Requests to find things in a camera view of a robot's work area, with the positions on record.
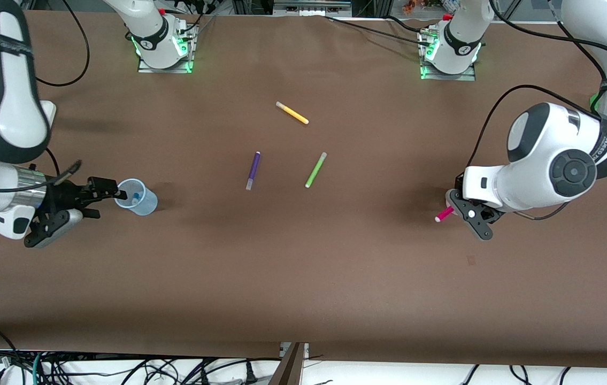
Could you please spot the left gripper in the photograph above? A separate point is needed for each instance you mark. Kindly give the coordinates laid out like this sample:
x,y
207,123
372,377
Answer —
x,y
459,185

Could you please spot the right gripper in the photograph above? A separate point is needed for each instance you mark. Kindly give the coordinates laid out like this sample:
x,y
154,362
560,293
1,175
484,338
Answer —
x,y
61,195

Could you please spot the pink marker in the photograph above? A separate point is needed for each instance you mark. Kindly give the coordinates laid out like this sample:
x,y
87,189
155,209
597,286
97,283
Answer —
x,y
444,214

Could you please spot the blue marker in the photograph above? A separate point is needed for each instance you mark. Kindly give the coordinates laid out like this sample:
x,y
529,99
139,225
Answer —
x,y
135,198

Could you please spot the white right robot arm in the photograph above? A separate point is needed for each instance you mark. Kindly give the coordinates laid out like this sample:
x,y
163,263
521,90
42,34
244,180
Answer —
x,y
4,80

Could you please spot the translucent pink plastic cup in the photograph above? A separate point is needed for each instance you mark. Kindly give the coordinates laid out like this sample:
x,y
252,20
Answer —
x,y
448,199

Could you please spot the translucent blue plastic cup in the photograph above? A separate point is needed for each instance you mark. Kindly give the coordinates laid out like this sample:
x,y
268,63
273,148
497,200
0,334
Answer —
x,y
145,206

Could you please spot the green marker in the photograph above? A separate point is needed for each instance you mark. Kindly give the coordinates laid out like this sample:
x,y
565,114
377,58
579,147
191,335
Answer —
x,y
315,171

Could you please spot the purple marker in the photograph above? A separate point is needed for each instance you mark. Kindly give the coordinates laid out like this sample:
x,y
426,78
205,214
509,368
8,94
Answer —
x,y
253,168

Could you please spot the rubik's cube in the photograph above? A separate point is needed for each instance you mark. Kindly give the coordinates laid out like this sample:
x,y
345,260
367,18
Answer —
x,y
595,100

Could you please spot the brown table cover sheet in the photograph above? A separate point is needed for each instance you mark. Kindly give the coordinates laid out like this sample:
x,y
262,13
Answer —
x,y
303,267

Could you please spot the blue white background object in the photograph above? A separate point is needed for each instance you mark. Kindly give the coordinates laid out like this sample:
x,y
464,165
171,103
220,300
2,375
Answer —
x,y
448,5

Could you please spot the yellow marker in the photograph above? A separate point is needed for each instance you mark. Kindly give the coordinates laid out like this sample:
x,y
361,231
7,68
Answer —
x,y
292,113

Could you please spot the orange background object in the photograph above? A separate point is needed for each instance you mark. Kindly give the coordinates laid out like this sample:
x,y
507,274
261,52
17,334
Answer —
x,y
411,6

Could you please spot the black power plug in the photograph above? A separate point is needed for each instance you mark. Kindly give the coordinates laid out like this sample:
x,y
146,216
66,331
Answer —
x,y
250,374

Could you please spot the dark wooden beam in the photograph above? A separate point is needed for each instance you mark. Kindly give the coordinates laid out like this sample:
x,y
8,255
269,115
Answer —
x,y
290,369

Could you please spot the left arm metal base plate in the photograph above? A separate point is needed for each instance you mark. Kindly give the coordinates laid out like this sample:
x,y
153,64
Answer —
x,y
447,77

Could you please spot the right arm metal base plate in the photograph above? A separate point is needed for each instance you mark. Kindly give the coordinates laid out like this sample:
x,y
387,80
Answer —
x,y
167,70

